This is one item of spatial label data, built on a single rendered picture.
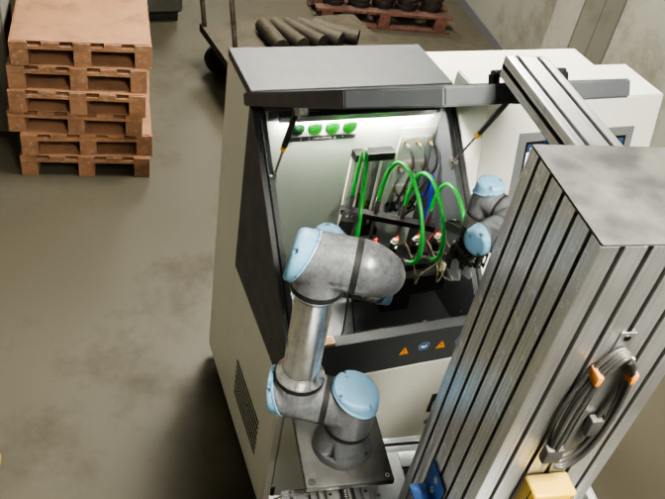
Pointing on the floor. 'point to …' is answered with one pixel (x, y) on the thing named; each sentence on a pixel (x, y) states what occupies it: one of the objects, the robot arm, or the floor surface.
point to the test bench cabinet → (250, 392)
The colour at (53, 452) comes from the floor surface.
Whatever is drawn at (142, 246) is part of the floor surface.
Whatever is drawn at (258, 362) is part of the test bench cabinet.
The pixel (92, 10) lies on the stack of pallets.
